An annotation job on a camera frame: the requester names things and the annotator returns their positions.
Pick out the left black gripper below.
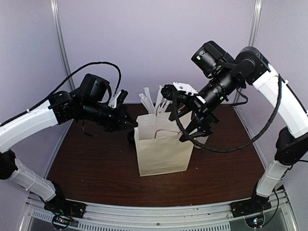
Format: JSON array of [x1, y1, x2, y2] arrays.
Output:
[[80, 98, 139, 132]]

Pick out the stack of black cup lids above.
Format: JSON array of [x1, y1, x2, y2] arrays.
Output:
[[127, 130, 135, 145]]

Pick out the brown paper bag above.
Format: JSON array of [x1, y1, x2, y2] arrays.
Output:
[[134, 104, 193, 177]]

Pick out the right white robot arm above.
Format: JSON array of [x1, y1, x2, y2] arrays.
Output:
[[174, 41, 308, 213]]

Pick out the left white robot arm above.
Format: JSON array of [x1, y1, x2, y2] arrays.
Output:
[[0, 74, 138, 214]]

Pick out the bundle of wrapped white straws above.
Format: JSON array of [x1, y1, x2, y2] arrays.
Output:
[[139, 85, 171, 115]]

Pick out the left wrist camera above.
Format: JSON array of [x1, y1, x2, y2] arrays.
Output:
[[108, 90, 128, 109]]

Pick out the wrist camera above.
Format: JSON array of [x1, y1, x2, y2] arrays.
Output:
[[108, 90, 128, 109], [160, 82, 199, 103]]

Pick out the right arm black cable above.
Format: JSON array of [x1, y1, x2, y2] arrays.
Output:
[[172, 74, 283, 154]]

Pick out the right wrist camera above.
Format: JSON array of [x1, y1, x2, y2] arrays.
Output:
[[160, 82, 199, 103]]

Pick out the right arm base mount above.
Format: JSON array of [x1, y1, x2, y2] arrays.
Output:
[[230, 199, 272, 229]]

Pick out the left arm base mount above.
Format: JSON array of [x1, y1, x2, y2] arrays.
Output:
[[43, 200, 86, 230]]

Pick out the aluminium front rail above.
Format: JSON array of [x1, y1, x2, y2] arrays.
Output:
[[17, 193, 299, 231]]

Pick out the left aluminium frame post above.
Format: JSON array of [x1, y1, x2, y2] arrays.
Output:
[[50, 0, 71, 76]]

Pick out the aluminium frame post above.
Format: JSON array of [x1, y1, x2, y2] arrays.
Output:
[[50, 0, 71, 76], [237, 0, 263, 104]]

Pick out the right aluminium frame post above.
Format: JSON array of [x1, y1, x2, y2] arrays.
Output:
[[237, 0, 263, 104]]

